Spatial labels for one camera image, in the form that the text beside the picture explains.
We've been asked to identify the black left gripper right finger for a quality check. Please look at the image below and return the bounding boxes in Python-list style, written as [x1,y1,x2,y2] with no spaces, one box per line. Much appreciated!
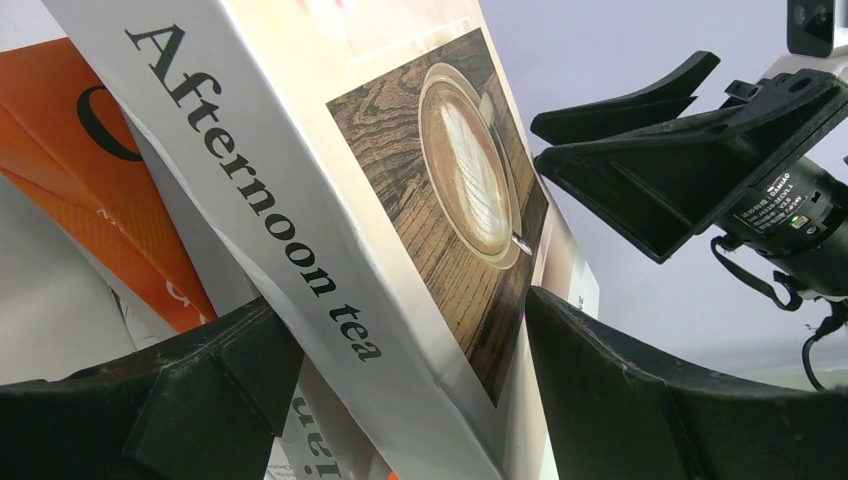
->
[525,286,847,479]

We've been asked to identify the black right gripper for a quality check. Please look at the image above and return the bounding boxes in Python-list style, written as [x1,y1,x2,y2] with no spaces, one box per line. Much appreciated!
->
[534,69,847,298]

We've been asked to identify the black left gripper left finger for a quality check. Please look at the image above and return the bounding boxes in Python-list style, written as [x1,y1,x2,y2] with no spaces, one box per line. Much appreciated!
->
[1,299,304,479]

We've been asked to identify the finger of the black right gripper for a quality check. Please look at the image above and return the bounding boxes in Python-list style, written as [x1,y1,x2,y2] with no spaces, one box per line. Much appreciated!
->
[530,51,720,145]

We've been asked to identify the grey book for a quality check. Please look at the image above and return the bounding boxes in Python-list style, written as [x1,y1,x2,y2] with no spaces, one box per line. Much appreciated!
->
[127,120,396,479]

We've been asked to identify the white Afternoon tea book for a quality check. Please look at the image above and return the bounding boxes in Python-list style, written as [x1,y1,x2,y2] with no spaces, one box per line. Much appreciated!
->
[46,1,599,479]

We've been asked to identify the orange book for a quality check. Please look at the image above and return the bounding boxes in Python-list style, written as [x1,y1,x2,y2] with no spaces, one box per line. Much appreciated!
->
[1,38,217,333]

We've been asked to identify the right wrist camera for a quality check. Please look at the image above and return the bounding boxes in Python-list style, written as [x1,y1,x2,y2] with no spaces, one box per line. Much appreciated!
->
[786,0,847,58]

